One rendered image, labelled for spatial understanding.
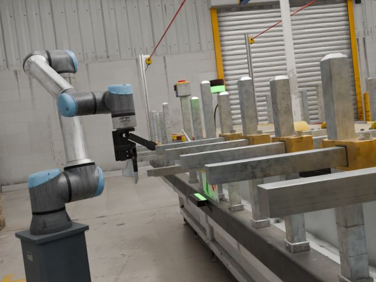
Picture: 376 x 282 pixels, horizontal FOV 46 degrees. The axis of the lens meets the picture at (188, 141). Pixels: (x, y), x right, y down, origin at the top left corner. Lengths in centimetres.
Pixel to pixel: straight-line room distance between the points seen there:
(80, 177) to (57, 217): 21
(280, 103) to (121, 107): 76
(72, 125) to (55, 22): 753
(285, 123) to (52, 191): 131
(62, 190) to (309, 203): 172
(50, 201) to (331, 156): 154
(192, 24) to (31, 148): 426
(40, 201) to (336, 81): 156
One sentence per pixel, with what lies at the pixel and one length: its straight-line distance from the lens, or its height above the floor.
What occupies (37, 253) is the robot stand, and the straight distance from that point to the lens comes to 206.
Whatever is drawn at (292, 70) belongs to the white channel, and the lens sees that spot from 332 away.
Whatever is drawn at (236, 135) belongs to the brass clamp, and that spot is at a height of 96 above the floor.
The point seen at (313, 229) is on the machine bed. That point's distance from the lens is 148.
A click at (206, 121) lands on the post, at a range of 174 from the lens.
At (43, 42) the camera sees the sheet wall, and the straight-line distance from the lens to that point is 958.
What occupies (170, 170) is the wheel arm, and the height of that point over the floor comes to 85.
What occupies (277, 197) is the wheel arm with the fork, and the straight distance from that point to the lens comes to 44.
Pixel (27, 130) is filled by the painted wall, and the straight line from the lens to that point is 947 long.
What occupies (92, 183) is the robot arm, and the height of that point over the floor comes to 78.
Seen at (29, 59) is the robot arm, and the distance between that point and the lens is 215.
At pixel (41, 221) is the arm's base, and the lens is 210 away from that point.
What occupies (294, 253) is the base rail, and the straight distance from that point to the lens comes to 107.
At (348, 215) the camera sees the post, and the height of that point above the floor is 84.
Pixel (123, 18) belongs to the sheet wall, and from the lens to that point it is 964.
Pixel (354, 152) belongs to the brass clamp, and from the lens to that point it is 74.
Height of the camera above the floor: 104
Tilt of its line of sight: 3 degrees down
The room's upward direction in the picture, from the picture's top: 7 degrees counter-clockwise
